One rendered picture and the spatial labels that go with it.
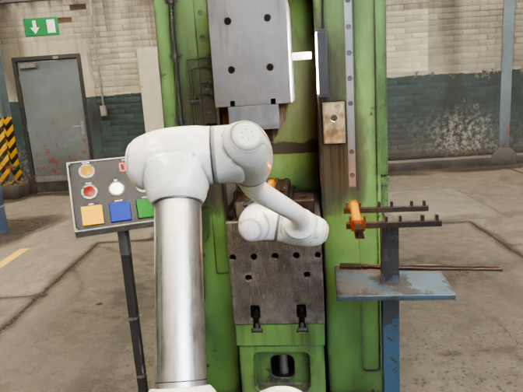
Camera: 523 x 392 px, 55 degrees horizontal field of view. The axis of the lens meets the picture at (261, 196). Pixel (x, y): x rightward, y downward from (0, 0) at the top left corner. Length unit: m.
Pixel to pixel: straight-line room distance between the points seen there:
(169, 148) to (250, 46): 0.98
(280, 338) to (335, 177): 0.71
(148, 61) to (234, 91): 5.53
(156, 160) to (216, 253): 1.24
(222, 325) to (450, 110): 6.56
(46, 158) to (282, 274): 7.03
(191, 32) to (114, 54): 6.12
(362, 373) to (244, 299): 0.70
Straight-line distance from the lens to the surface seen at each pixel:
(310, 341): 2.17
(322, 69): 2.07
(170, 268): 1.03
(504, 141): 8.77
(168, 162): 1.07
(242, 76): 1.98
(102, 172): 2.02
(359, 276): 1.96
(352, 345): 2.41
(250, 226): 1.57
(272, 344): 2.19
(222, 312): 2.37
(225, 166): 1.08
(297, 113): 2.45
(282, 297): 2.09
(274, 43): 1.98
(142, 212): 1.95
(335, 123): 2.09
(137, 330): 2.24
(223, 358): 2.48
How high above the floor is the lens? 1.43
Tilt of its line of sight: 12 degrees down
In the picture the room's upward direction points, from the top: 4 degrees counter-clockwise
